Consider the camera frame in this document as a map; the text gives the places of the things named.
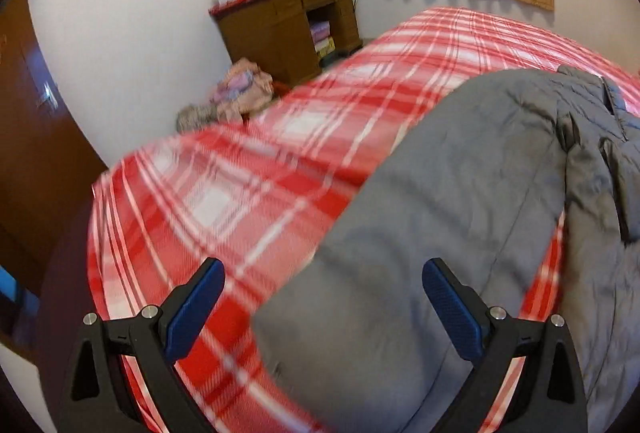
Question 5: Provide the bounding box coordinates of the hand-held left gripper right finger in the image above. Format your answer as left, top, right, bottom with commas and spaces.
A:
421, 258, 590, 433

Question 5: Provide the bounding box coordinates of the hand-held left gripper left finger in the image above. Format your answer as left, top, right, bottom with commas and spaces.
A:
60, 258, 226, 433

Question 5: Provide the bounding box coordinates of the grey puffer jacket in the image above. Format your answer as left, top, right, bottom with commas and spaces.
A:
252, 65, 640, 433

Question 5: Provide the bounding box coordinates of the pink floral clothes pile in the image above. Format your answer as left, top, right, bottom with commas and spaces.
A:
210, 58, 275, 121

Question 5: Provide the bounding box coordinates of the bed with red plaid sheet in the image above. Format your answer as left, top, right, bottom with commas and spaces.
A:
86, 7, 640, 433

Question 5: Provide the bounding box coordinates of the blue object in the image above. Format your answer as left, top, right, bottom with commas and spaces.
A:
0, 265, 41, 314

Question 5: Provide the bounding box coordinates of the grey patterned cloth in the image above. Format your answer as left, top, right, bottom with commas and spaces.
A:
176, 103, 221, 132

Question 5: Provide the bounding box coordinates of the brown wooden wardrobe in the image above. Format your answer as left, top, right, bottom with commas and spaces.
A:
0, 0, 108, 296

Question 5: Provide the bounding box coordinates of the brown wooden desk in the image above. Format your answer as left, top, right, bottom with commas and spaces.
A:
208, 0, 363, 86

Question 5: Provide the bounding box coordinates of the purple box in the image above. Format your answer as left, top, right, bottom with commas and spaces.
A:
309, 20, 334, 44

